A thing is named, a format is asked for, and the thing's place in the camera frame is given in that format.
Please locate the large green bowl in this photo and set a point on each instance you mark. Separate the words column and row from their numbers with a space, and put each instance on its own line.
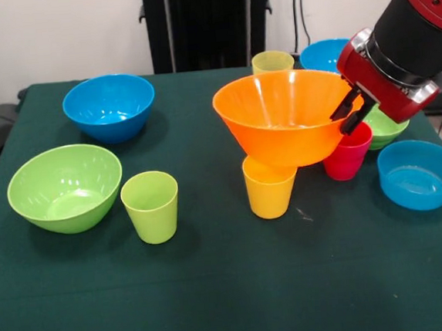
column 65, row 194

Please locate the red cup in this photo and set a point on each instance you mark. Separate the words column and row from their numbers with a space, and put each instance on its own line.
column 346, row 162

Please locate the large blue bowl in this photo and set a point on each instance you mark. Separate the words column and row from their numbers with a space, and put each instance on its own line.
column 320, row 56
column 108, row 113

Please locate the small blue bowl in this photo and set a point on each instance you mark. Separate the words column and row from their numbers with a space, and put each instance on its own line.
column 420, row 183

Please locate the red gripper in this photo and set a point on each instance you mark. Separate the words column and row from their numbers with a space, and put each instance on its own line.
column 380, row 85

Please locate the small green bowl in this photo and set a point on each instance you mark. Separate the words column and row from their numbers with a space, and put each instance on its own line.
column 388, row 133

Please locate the large orange bowl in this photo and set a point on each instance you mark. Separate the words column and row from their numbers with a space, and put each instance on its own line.
column 277, row 102

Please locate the green cup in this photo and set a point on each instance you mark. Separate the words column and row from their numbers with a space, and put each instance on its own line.
column 152, row 222

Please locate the pale translucent yellow cup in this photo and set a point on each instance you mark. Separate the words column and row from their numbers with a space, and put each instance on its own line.
column 272, row 62

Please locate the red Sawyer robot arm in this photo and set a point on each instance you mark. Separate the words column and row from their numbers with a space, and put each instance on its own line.
column 414, row 28

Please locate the dark green table cloth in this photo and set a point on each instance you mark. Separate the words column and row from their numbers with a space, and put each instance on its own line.
column 216, row 290

